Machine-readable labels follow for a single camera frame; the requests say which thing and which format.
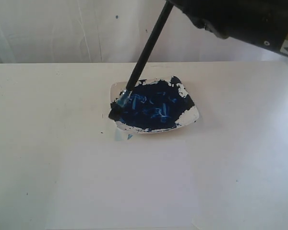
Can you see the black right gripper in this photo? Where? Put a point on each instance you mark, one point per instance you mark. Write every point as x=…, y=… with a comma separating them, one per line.
x=262, y=23

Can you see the white paper sheet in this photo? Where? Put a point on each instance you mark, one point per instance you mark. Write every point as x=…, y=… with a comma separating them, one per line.
x=142, y=182

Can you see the black paintbrush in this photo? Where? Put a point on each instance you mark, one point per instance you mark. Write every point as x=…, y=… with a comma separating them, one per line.
x=117, y=107

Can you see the white plate with blue paint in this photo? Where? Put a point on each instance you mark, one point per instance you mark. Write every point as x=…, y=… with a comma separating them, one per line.
x=156, y=105

